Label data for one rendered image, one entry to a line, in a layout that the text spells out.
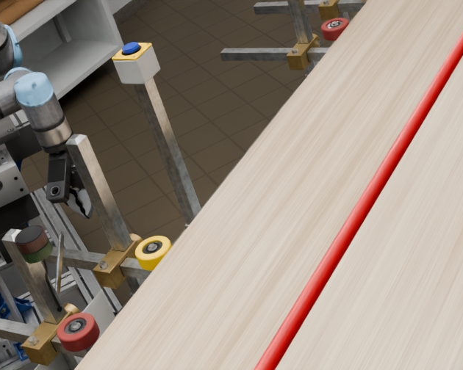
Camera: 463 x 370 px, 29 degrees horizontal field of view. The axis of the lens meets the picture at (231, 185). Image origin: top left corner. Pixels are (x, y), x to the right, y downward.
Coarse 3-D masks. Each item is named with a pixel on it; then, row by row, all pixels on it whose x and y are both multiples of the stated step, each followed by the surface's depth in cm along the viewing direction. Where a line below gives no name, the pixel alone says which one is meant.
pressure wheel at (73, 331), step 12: (60, 324) 183; (72, 324) 181; (84, 324) 181; (96, 324) 182; (60, 336) 180; (72, 336) 179; (84, 336) 178; (96, 336) 181; (72, 348) 179; (84, 348) 180
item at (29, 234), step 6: (30, 228) 178; (36, 228) 177; (42, 228) 177; (18, 234) 177; (24, 234) 177; (30, 234) 176; (36, 234) 175; (18, 240) 175; (24, 240) 175; (30, 240) 174; (30, 264) 181; (48, 270) 182; (48, 282) 184; (54, 294) 187; (54, 300) 188
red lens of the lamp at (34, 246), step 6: (24, 228) 179; (42, 234) 175; (36, 240) 174; (42, 240) 175; (18, 246) 175; (24, 246) 174; (30, 246) 174; (36, 246) 175; (42, 246) 175; (24, 252) 175; (30, 252) 175
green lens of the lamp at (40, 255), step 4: (48, 240) 178; (48, 244) 177; (44, 248) 176; (48, 248) 177; (52, 248) 179; (20, 252) 177; (36, 252) 175; (40, 252) 176; (44, 252) 176; (48, 252) 177; (24, 256) 176; (28, 256) 176; (32, 256) 176; (36, 256) 176; (40, 256) 176; (44, 256) 176; (24, 260) 178; (28, 260) 176; (32, 260) 176; (36, 260) 176; (40, 260) 176
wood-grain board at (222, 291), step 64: (384, 0) 266; (448, 0) 255; (320, 64) 245; (384, 64) 235; (320, 128) 218; (384, 128) 210; (448, 128) 203; (256, 192) 203; (320, 192) 196; (384, 192) 190; (448, 192) 184; (192, 256) 190; (256, 256) 184; (320, 256) 179; (384, 256) 173; (448, 256) 168; (128, 320) 179; (192, 320) 174; (256, 320) 169; (320, 320) 164; (384, 320) 159; (448, 320) 155
